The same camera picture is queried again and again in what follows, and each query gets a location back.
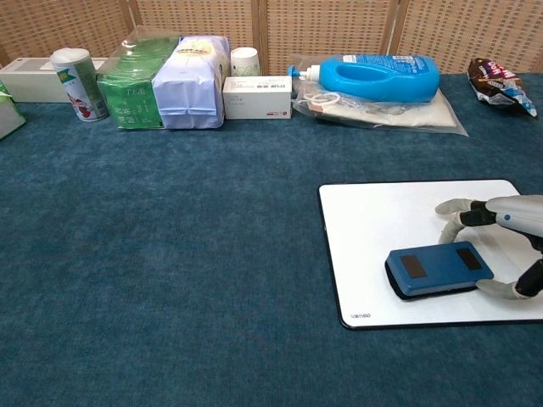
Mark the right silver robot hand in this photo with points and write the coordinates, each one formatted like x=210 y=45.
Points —
x=517 y=214

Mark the blue board eraser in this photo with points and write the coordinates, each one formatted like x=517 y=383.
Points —
x=437 y=271

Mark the white drawing board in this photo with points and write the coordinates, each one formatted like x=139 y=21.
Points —
x=373 y=220

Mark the dark brown snack bag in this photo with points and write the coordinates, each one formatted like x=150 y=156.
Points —
x=496 y=85

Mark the clear zip plastic bag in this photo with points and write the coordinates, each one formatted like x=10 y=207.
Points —
x=424 y=116

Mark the blue pump detergent bottle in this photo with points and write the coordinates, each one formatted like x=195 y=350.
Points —
x=382 y=80

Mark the wicker folding screen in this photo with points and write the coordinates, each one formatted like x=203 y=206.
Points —
x=318 y=25

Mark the small white carton box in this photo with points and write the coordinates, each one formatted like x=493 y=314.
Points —
x=254 y=99

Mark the white paper cup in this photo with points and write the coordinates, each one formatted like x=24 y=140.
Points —
x=245 y=63

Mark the lavender paper bag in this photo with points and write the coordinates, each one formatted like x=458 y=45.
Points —
x=186 y=93

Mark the teal table mat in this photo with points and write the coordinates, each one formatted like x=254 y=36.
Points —
x=148 y=254

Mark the green packet stack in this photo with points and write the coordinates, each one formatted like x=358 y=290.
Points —
x=127 y=102

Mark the green white canister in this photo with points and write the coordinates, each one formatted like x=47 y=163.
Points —
x=82 y=89

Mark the long white power strip box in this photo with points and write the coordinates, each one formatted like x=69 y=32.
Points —
x=29 y=82

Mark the green tissue pack open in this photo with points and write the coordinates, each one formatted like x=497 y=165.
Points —
x=8 y=118

